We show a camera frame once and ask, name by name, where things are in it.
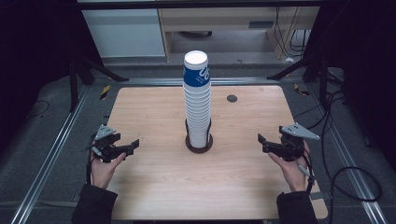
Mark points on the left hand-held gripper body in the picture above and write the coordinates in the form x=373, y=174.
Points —
x=107, y=146

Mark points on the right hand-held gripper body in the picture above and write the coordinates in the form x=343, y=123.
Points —
x=292, y=146

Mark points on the black cup holder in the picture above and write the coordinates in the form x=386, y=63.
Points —
x=199, y=149

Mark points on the stack of white paper cups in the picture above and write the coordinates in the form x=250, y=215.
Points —
x=198, y=118

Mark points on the blue and white ribbed cup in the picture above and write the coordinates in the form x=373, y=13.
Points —
x=196, y=74

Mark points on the person's left hand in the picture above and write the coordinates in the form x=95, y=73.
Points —
x=101, y=172

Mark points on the person's right hand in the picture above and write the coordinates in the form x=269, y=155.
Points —
x=295, y=175

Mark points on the round black table grommet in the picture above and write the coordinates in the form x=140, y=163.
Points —
x=232, y=98

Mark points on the black metal stand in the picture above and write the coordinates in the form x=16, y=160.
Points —
x=73, y=87
x=323, y=84

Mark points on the white cabinet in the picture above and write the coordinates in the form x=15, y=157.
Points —
x=124, y=32

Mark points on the office chair base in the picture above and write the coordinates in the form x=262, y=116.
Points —
x=196, y=34

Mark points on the long metal floor rail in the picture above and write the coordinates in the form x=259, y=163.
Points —
x=348, y=165
x=49, y=158

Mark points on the black frame bar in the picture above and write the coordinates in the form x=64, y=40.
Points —
x=199, y=5

